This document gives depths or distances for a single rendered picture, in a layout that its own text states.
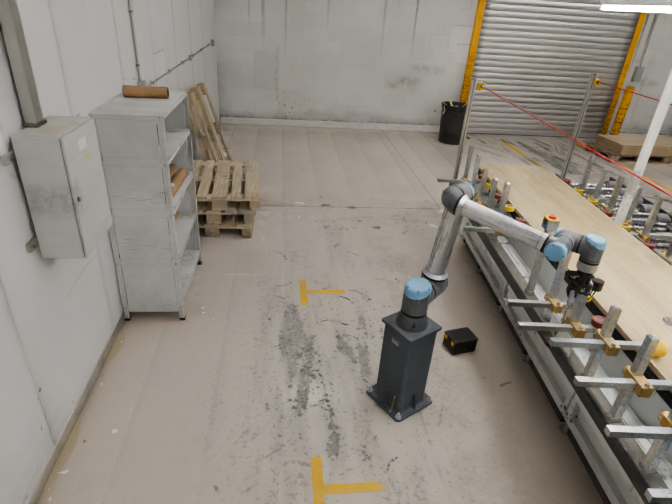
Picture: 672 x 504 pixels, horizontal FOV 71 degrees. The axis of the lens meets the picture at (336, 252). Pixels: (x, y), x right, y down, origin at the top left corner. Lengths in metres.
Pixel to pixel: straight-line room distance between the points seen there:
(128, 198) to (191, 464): 1.72
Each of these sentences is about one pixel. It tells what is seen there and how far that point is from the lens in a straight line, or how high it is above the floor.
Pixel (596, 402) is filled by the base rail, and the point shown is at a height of 0.70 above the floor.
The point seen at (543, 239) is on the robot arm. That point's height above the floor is 1.36.
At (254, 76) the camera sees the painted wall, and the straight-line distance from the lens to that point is 9.50.
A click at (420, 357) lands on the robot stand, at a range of 2.89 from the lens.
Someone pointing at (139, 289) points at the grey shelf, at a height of 0.28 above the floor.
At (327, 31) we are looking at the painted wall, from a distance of 9.45.
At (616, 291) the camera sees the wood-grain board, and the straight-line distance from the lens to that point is 3.10.
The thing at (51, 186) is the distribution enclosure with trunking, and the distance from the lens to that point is 2.50.
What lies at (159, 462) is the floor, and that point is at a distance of 2.93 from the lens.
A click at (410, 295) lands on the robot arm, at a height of 0.83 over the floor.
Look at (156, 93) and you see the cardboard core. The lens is 3.71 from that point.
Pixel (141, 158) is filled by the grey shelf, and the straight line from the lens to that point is 3.30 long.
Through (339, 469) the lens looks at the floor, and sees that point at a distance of 2.82.
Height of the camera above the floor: 2.25
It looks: 28 degrees down
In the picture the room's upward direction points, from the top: 4 degrees clockwise
